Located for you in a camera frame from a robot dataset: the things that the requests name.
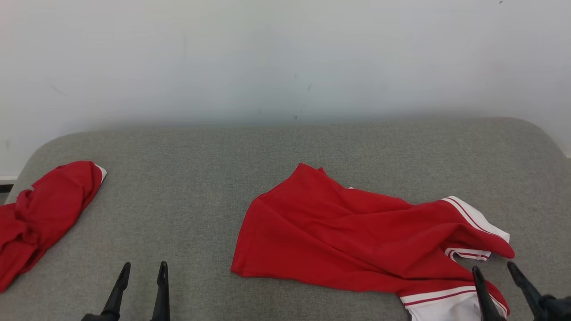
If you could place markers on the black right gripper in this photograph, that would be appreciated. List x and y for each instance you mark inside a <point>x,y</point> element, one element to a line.
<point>557,310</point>

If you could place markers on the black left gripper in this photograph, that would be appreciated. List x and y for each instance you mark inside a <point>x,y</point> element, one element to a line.
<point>96,318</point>

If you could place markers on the red shorts with white stripe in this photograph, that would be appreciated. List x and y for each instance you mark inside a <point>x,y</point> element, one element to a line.
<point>49,209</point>

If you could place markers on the red white basketball jersey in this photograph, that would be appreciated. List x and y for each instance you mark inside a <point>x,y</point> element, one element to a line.
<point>339,236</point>

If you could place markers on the grey fabric sofa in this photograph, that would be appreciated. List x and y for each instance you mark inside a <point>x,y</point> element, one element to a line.
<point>178,200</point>

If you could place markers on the black skirting strip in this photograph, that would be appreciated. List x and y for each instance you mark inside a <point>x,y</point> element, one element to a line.
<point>6,185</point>

